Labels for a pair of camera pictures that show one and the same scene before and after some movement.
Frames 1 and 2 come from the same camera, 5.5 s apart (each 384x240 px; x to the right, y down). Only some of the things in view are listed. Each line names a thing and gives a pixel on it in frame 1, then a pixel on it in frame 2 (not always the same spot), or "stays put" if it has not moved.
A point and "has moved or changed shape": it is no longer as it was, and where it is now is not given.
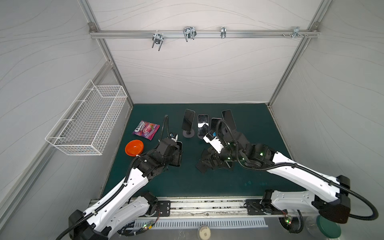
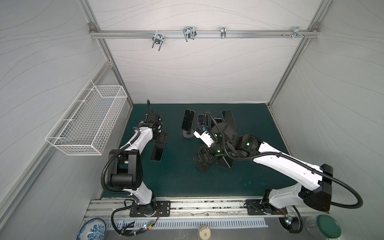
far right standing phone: x=228 y=117 stays put
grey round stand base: x=188 y=134 stays put
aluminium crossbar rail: x=95 y=34 stays put
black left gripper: x=175 y=159 to x=162 y=138
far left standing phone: x=188 y=120 stays put
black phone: x=180 y=144 has moved or changed shape
